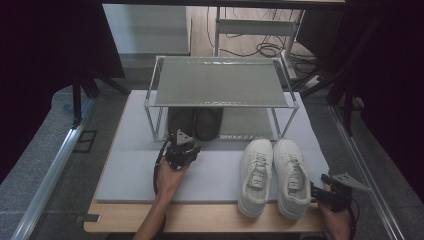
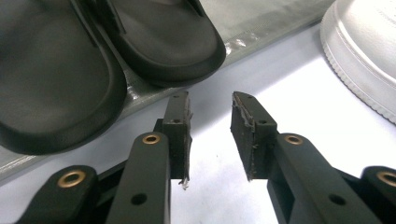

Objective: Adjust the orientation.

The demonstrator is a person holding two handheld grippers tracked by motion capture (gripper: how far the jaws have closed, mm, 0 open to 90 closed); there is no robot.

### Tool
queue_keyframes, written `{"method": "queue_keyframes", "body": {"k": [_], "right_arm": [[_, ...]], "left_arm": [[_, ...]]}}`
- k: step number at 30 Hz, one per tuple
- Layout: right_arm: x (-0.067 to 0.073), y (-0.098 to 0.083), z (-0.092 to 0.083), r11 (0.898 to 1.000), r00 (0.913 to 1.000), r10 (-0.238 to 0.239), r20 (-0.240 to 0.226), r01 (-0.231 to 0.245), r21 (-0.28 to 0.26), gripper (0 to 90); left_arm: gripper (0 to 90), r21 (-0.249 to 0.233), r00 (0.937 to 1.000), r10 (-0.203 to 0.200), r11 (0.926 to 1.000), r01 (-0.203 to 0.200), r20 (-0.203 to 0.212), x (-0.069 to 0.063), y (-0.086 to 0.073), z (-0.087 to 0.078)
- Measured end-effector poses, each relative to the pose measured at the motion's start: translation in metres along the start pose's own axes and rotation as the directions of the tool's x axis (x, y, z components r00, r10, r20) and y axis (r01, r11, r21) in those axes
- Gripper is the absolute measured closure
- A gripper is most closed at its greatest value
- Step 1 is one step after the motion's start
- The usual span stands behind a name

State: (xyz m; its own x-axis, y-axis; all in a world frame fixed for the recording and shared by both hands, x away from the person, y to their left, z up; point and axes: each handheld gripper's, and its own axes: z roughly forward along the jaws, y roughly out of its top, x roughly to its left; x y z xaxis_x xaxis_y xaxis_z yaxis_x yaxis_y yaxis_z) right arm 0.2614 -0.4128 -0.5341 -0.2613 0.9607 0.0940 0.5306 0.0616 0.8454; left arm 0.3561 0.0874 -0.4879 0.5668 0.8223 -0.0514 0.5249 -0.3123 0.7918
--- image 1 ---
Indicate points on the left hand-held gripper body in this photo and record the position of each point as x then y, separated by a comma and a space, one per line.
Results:
180, 155

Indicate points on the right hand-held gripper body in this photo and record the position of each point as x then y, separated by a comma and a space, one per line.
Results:
340, 197

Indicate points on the black slipper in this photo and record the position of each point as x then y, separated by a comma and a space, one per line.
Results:
181, 120
208, 123

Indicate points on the white lace-up sneaker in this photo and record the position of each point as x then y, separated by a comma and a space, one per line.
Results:
255, 198
293, 200

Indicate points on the metal shoe rack grey shelves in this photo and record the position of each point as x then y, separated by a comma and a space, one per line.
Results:
216, 83

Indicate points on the person's left hand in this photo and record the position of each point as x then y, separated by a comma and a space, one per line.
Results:
170, 181

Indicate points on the person's right hand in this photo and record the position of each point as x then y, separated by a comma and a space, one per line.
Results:
338, 226

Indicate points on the pale grey table mat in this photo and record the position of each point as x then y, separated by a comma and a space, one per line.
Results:
213, 173

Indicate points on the black tripod stand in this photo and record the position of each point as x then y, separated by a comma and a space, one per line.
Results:
348, 110
77, 100

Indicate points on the white power strip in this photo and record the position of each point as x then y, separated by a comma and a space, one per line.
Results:
315, 81

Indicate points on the white cabinet panel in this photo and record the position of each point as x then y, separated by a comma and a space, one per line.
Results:
146, 30

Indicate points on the dark curtain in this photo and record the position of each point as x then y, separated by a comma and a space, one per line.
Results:
40, 66
393, 83

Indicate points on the aluminium floor rail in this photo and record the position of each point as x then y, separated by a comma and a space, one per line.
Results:
366, 180
50, 176

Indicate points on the white metal frame stand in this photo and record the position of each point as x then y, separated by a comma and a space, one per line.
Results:
255, 27

